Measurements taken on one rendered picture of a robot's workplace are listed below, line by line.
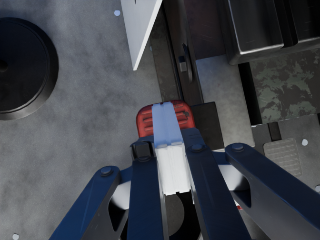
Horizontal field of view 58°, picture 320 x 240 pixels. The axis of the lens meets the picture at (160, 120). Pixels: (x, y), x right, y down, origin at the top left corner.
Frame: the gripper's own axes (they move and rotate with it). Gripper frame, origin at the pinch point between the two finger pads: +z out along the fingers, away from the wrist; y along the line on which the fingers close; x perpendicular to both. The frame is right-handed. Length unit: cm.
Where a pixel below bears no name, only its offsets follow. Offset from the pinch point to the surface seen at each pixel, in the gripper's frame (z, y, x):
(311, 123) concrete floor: 78, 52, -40
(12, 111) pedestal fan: 85, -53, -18
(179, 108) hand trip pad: 11.6, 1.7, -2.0
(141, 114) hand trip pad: 11.7, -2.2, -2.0
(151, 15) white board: 50, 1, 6
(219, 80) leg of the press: 24.0, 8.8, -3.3
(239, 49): 19.3, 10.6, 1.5
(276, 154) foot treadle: 60, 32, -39
